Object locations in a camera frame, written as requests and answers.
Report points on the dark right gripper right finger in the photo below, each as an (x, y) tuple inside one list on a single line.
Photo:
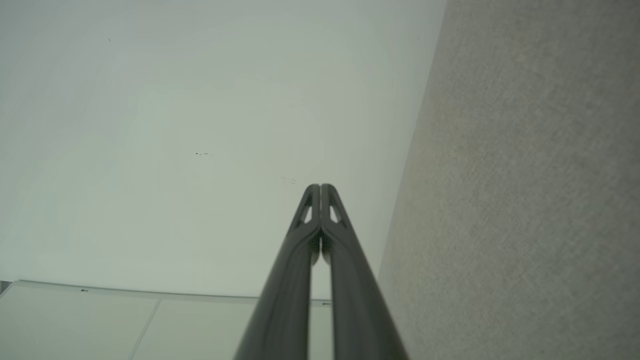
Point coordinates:
[(360, 300)]

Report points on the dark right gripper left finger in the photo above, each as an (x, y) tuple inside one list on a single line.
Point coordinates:
[(285, 300)]

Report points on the grey fabric sofa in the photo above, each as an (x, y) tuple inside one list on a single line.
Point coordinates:
[(525, 200)]

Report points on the white skirting board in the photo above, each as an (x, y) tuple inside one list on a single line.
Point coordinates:
[(150, 293)]

